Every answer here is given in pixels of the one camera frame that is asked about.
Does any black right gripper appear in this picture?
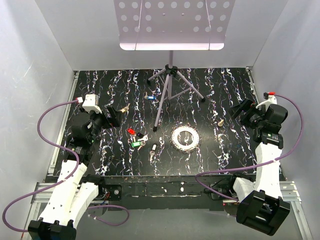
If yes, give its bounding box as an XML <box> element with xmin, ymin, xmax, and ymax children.
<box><xmin>226</xmin><ymin>97</ymin><xmax>267</xmax><ymax>130</ymax></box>

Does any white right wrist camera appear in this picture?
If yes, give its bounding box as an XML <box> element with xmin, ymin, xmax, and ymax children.
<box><xmin>255</xmin><ymin>92</ymin><xmax>277</xmax><ymax>110</ymax></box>

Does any plain silver key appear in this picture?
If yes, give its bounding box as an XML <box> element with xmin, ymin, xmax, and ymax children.
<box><xmin>137</xmin><ymin>135</ymin><xmax>149</xmax><ymax>142</ymax></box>

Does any small beige peg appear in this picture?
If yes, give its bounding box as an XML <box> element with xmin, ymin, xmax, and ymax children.
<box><xmin>217</xmin><ymin>119</ymin><xmax>224</xmax><ymax>127</ymax></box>

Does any key with red tag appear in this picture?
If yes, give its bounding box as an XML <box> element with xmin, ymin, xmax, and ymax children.
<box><xmin>127</xmin><ymin>128</ymin><xmax>136</xmax><ymax>142</ymax></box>

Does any white perforated music stand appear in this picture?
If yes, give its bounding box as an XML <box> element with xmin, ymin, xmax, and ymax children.
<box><xmin>113</xmin><ymin>0</ymin><xmax>237</xmax><ymax>133</ymax></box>

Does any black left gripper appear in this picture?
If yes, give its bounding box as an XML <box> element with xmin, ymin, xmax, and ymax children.
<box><xmin>80</xmin><ymin>105</ymin><xmax>122</xmax><ymax>143</ymax></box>

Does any key with black tag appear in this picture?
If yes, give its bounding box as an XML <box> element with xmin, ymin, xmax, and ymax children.
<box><xmin>149</xmin><ymin>143</ymin><xmax>158</xmax><ymax>162</ymax></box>

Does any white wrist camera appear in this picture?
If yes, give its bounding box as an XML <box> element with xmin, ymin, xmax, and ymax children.
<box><xmin>76</xmin><ymin>94</ymin><xmax>102</xmax><ymax>114</ymax></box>
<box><xmin>255</xmin><ymin>92</ymin><xmax>277</xmax><ymax>110</ymax></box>

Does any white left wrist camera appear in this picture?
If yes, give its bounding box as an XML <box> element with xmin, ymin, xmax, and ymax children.
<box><xmin>76</xmin><ymin>94</ymin><xmax>102</xmax><ymax>114</ymax></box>

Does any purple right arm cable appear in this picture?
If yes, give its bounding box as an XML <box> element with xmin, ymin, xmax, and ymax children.
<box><xmin>194</xmin><ymin>94</ymin><xmax>305</xmax><ymax>203</ymax></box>

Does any key with green tag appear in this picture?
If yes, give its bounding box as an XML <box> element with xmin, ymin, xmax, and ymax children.
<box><xmin>131</xmin><ymin>140</ymin><xmax>146</xmax><ymax>151</ymax></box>

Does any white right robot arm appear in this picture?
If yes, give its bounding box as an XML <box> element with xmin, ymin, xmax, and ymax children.
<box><xmin>226</xmin><ymin>96</ymin><xmax>290</xmax><ymax>236</ymax></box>

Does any key with yellow tag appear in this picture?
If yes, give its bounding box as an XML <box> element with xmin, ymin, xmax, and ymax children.
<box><xmin>119</xmin><ymin>103</ymin><xmax>130</xmax><ymax>113</ymax></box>

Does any key with blue tag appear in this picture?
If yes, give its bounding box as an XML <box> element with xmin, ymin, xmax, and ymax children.
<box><xmin>144</xmin><ymin>92</ymin><xmax>156</xmax><ymax>101</ymax></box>

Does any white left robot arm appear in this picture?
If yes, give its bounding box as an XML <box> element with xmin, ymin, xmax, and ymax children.
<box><xmin>28</xmin><ymin>106</ymin><xmax>129</xmax><ymax>240</ymax></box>

